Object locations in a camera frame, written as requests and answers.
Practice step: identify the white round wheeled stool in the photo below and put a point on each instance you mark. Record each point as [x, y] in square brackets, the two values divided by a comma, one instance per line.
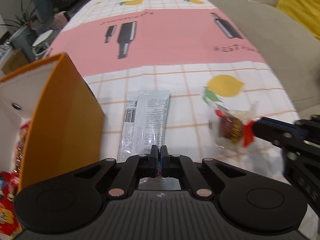
[42, 40]

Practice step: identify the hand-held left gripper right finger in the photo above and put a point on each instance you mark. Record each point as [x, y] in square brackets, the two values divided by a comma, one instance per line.
[164, 156]

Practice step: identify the red cartoon print packet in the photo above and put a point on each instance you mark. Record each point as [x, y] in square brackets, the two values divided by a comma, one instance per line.
[7, 205]

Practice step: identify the lemon print checked tablecloth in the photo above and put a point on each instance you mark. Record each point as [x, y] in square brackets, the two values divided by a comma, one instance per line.
[175, 42]

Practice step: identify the grey white snack packet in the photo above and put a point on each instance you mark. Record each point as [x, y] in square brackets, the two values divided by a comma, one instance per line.
[147, 120]

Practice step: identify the pink small heater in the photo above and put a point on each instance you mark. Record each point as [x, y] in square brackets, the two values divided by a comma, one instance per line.
[62, 19]

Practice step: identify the clear brown candy packet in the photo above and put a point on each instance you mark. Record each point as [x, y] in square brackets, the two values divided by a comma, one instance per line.
[231, 127]

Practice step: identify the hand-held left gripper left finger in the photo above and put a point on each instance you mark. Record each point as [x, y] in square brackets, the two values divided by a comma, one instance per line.
[155, 156]

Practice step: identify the green potted plant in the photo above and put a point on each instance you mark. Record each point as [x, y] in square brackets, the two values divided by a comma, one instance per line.
[22, 15]

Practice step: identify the beige sofa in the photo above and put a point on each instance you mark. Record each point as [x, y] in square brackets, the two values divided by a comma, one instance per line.
[270, 30]

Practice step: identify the brown cardboard carton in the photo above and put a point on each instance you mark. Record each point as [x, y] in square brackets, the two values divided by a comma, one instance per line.
[13, 60]

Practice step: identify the yellow cushion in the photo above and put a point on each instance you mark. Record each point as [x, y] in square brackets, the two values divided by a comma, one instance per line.
[302, 2]

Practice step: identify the orange cardboard box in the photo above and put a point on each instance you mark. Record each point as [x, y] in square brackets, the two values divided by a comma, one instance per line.
[60, 120]

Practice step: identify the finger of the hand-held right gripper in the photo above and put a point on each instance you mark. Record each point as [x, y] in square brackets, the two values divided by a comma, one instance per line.
[271, 133]
[277, 121]

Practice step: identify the grey bin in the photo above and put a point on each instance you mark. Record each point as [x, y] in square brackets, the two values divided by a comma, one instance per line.
[22, 42]

